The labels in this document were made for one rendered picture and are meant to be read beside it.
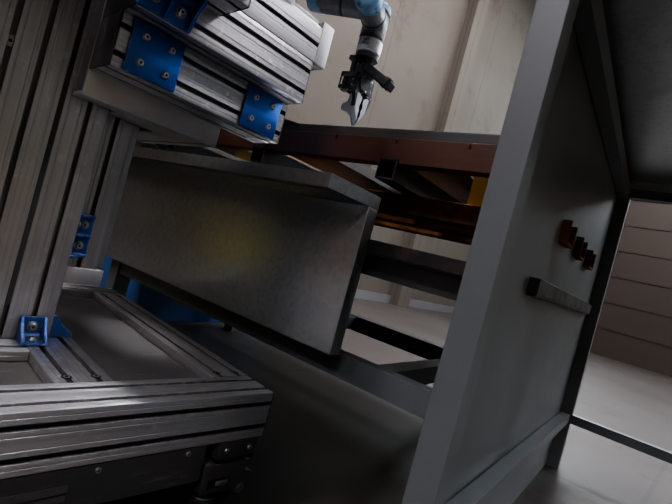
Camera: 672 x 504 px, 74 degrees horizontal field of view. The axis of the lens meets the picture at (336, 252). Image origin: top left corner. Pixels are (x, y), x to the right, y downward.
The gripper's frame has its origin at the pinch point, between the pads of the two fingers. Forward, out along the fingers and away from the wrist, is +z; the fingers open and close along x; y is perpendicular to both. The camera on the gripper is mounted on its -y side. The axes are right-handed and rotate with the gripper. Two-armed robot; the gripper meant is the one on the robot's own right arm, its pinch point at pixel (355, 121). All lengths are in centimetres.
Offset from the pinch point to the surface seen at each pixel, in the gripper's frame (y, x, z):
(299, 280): -12, 22, 48
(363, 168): 8.3, -22.4, 9.0
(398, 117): 237, -404, -147
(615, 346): -51, -787, 83
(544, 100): -66, 51, 14
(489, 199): -63, 52, 27
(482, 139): -44.8, 13.3, 6.9
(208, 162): 13.2, 37.1, 25.5
